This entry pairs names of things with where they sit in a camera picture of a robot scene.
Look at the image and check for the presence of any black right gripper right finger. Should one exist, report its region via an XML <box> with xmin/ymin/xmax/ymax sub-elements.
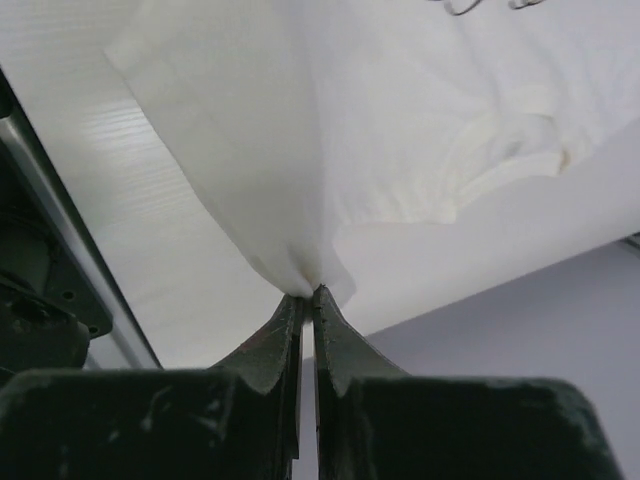
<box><xmin>312</xmin><ymin>287</ymin><xmax>622</xmax><ymax>480</ymax></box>

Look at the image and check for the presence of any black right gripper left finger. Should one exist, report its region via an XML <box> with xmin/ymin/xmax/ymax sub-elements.
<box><xmin>1</xmin><ymin>296</ymin><xmax>305</xmax><ymax>479</ymax></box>

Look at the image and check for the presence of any white t shirt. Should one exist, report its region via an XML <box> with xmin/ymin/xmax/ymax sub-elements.
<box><xmin>105</xmin><ymin>1</ymin><xmax>639</xmax><ymax>297</ymax></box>

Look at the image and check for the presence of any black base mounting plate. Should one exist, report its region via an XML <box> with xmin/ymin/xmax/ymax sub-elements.
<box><xmin>1</xmin><ymin>146</ymin><xmax>113</xmax><ymax>375</ymax></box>

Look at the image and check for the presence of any aluminium frame rail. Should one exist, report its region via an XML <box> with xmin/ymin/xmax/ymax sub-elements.
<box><xmin>1</xmin><ymin>76</ymin><xmax>161</xmax><ymax>369</ymax></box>

